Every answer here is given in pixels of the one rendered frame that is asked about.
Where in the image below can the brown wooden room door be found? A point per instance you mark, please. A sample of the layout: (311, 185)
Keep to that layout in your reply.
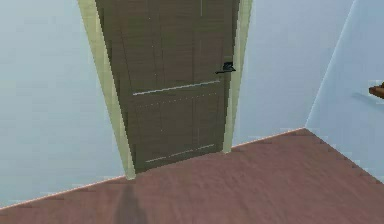
(173, 100)

